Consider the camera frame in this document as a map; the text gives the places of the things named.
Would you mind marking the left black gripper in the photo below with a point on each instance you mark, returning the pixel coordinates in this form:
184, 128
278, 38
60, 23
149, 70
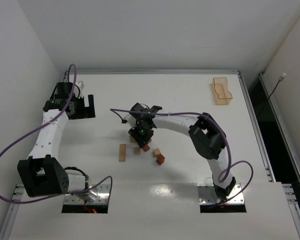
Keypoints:
82, 107

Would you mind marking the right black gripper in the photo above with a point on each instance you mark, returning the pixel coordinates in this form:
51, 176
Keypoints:
142, 139

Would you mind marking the long dark wood block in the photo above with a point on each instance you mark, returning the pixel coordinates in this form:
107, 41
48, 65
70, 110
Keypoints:
146, 148

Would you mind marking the long light wood block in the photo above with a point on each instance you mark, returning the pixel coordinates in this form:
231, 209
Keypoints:
122, 152

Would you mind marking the transparent orange plastic tray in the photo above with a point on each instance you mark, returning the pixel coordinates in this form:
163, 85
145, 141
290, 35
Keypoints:
221, 93

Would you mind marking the small light cube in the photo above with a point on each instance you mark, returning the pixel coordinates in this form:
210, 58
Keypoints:
132, 140
156, 152
136, 151

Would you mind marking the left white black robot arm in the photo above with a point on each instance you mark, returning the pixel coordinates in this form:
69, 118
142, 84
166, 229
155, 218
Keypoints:
41, 173

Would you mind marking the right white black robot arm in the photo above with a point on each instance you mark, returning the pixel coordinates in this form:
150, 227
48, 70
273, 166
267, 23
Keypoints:
208, 138

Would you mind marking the small dark wood cube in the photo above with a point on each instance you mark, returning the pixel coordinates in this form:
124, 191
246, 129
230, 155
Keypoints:
160, 159

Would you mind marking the aluminium table frame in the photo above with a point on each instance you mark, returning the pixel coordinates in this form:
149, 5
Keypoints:
161, 202

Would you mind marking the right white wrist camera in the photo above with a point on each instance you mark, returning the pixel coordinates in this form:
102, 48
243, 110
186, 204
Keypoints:
128, 119

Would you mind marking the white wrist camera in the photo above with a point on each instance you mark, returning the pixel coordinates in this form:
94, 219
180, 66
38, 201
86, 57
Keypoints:
80, 87
128, 119

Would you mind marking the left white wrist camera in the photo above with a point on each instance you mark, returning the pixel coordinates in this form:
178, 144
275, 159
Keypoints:
80, 87

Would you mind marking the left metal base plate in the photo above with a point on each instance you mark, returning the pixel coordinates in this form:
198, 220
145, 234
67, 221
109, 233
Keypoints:
96, 196

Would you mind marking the metal base plate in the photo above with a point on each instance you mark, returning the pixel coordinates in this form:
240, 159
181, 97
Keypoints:
207, 195
96, 196

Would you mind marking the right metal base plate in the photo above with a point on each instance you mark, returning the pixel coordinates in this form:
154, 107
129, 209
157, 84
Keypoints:
207, 195

